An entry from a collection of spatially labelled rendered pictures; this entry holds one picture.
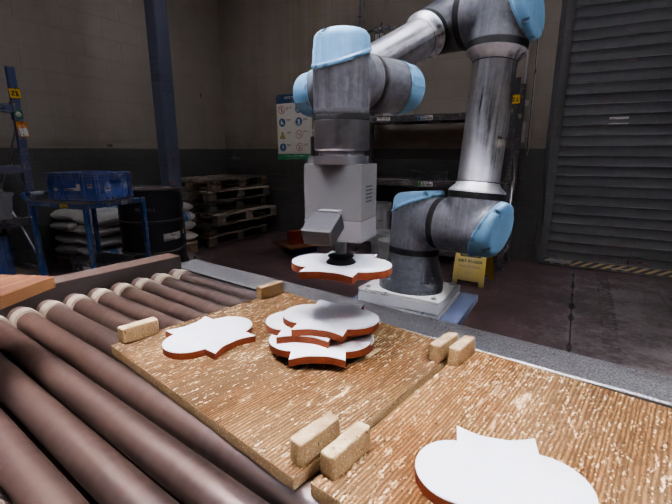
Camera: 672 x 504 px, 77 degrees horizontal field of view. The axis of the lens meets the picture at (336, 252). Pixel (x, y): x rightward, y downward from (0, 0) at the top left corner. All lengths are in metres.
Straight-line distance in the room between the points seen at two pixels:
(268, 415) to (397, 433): 0.14
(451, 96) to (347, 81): 4.80
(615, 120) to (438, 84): 1.85
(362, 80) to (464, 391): 0.41
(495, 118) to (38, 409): 0.86
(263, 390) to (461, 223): 0.52
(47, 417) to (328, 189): 0.44
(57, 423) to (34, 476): 0.09
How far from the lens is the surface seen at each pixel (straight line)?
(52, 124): 5.56
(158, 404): 0.61
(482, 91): 0.92
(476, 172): 0.89
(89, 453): 0.55
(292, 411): 0.52
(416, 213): 0.94
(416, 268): 0.96
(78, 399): 0.67
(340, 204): 0.56
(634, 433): 0.58
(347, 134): 0.56
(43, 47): 5.66
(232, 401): 0.55
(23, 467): 0.57
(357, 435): 0.44
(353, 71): 0.57
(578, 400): 0.61
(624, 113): 5.10
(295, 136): 6.25
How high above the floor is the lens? 1.23
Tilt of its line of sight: 14 degrees down
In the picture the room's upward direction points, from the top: straight up
